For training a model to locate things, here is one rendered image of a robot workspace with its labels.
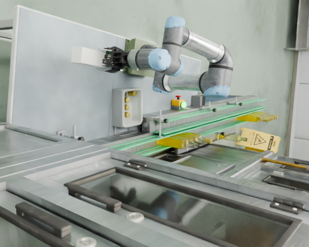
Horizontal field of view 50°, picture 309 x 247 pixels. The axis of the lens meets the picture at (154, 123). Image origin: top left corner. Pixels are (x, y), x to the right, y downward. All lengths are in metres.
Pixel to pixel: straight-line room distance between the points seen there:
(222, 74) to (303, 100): 6.30
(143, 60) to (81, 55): 0.27
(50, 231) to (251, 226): 0.36
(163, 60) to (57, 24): 0.71
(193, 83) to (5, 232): 1.24
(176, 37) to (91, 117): 0.79
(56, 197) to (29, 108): 0.97
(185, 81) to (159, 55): 0.58
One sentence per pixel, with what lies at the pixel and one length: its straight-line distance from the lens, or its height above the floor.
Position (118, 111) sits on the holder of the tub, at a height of 0.80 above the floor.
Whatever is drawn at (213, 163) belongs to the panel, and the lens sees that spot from 2.11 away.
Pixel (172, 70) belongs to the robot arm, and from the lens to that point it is 1.27.
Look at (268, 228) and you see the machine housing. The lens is 0.67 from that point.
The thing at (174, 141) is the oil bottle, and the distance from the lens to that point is 2.05.
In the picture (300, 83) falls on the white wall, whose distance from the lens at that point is 7.82.
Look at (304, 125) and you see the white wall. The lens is 7.87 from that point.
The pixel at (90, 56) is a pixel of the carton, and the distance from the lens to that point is 1.38.
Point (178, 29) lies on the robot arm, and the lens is 1.30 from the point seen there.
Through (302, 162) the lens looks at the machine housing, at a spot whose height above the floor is 1.61.
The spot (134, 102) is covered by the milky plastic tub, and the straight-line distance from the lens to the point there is 2.06.
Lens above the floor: 2.14
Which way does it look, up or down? 37 degrees down
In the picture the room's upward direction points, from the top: 99 degrees clockwise
